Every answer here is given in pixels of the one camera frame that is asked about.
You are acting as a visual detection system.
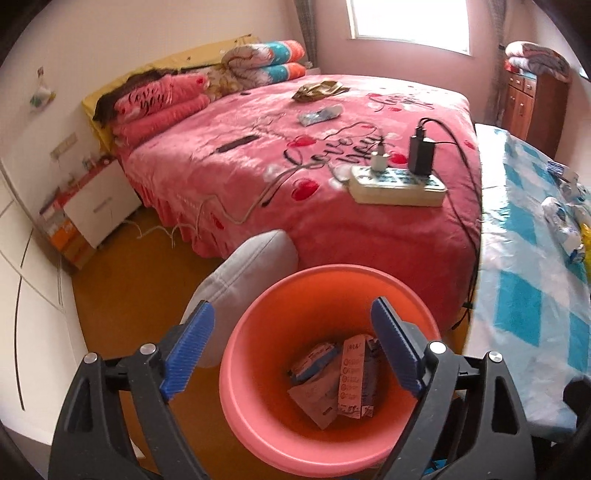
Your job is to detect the orange printed wrapper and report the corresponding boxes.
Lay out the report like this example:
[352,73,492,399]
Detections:
[338,334,380,420]

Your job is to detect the pink plastic trash bucket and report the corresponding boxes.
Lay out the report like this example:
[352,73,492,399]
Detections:
[219,264,440,478]

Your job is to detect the yellow red snack bag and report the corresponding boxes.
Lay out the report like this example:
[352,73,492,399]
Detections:
[580,223,591,283]

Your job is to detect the blue checked tablecloth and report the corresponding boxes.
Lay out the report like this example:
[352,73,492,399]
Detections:
[464,124,590,441]

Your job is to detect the grey cushion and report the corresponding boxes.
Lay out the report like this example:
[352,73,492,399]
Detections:
[181,230,298,368]

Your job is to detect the orange boxes stack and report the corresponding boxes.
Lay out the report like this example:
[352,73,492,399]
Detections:
[39,188,96,270]

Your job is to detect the white bedside cabinet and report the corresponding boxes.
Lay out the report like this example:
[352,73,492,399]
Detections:
[64,160,141,248]

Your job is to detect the beige power strip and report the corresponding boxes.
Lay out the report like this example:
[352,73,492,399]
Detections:
[348,166,448,207]

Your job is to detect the pink bed with blanket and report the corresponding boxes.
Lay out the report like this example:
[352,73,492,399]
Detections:
[121,75,481,330]

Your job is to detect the white usb charger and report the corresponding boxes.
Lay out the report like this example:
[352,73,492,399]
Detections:
[370,142,389,174]

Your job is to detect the black power adapter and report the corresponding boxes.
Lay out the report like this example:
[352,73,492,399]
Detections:
[408,125,436,177]

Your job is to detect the folded pink love blanket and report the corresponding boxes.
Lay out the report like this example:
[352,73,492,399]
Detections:
[111,73,211,147]

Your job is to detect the brown wooden dresser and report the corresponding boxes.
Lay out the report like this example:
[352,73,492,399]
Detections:
[501,72,570,159]

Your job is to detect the grey blue wrapper on bed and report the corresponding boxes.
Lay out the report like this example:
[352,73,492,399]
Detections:
[297,104,344,127]

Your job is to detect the olive crumpled cloth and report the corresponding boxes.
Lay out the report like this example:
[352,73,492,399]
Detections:
[291,80,349,103]

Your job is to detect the folded bedding on dresser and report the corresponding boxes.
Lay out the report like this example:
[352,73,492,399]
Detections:
[505,41,571,83]

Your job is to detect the colourful folded quilt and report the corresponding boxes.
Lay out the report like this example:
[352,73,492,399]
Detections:
[202,40,307,101]

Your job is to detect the yellow headboard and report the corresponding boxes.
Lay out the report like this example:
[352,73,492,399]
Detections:
[81,34,259,152]

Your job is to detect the bright window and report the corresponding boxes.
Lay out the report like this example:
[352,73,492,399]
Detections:
[346,0,471,55]

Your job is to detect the grey curtain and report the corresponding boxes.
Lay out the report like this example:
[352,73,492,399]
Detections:
[294,0,318,67]

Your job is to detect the grey power strip cable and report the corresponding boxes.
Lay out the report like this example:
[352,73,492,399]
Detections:
[124,158,352,248]

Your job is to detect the wall socket plate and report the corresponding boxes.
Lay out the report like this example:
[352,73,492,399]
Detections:
[50,132,78,161]

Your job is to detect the black adapter cable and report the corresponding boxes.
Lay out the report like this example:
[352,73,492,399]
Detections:
[417,117,484,331]

